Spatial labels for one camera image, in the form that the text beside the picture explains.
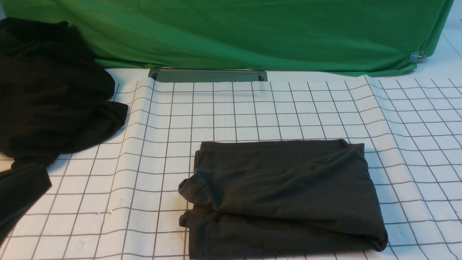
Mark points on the gray long sleeve shirt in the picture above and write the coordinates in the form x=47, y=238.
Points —
x=281, y=198

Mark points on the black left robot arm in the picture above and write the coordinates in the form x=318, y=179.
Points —
x=20, y=188

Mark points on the gray metal tray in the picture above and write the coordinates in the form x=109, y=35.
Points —
x=165, y=75

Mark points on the white grid paper mat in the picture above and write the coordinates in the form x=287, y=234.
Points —
x=119, y=200

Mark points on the green backdrop cloth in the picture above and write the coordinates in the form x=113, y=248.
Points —
x=349, y=37

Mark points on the pile of black clothes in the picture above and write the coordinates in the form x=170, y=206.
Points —
x=55, y=98

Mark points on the silver binder clip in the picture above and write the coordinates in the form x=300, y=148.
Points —
x=417, y=57

